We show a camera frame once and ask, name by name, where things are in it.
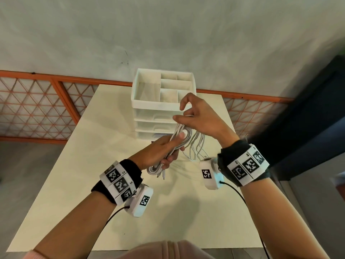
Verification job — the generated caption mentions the person's right hand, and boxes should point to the person's right hand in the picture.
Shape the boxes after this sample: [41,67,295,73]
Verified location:
[172,93,240,145]

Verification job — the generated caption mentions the person's left hand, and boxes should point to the person's left hand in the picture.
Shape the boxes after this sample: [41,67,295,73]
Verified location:
[129,132,186,172]

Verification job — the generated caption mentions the white cable bundle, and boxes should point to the white cable bundle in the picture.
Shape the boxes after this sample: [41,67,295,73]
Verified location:
[146,114,210,181]

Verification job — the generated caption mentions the person's right forearm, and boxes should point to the person's right forearm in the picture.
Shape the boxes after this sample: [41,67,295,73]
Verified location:
[239,177,331,259]

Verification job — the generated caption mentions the person's left forearm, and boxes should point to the person's left forearm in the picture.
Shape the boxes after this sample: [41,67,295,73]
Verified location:
[31,190,119,259]

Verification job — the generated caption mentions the white plastic drawer organizer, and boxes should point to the white plastic drawer organizer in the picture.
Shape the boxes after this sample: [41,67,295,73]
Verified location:
[131,68,197,141]

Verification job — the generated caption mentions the black wristband with marker tags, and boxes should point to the black wristband with marker tags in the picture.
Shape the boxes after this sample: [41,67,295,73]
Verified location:
[217,140,271,187]
[91,159,143,206]

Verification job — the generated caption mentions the dark cabinet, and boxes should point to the dark cabinet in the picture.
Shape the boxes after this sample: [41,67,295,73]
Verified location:
[247,55,345,181]

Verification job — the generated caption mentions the orange metal mesh railing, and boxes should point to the orange metal mesh railing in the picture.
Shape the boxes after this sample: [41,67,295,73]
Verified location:
[0,70,295,145]

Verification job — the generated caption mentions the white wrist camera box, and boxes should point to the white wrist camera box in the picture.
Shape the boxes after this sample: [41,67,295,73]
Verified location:
[199,157,225,190]
[124,183,154,218]

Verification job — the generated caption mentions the thin black cable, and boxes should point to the thin black cable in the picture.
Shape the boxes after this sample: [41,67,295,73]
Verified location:
[102,205,131,230]
[219,181,272,259]

